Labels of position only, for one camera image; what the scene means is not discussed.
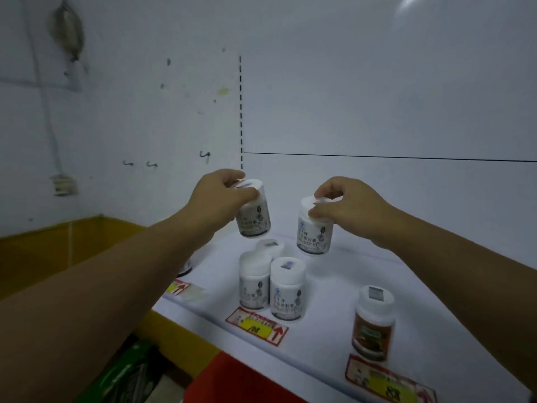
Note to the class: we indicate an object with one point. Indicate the person's right hand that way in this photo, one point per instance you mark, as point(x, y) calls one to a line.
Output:
point(361, 209)

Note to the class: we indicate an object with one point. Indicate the person's left hand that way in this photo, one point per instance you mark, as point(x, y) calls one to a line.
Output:
point(218, 201)

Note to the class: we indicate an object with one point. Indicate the person's right forearm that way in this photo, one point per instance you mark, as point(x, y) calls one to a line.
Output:
point(470, 281)

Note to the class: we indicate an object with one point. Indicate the person's left forearm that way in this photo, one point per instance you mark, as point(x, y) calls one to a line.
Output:
point(92, 306)

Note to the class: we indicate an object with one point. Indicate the slotted white shelf upright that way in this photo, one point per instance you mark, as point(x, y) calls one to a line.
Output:
point(242, 104)

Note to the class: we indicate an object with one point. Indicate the red yellow price tag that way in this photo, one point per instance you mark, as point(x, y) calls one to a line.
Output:
point(178, 287)
point(256, 326)
point(386, 384)

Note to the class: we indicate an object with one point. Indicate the white back panel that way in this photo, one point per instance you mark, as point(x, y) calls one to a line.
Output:
point(377, 79)

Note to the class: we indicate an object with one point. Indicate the red sheet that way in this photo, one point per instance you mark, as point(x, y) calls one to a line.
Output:
point(235, 386)

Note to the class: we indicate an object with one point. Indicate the green package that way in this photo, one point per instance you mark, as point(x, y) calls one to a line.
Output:
point(121, 373)

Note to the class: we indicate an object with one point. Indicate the white wall socket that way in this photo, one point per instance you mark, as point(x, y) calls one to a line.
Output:
point(63, 185)

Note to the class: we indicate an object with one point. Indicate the grey hanging wall object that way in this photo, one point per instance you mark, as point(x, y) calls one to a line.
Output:
point(69, 31)

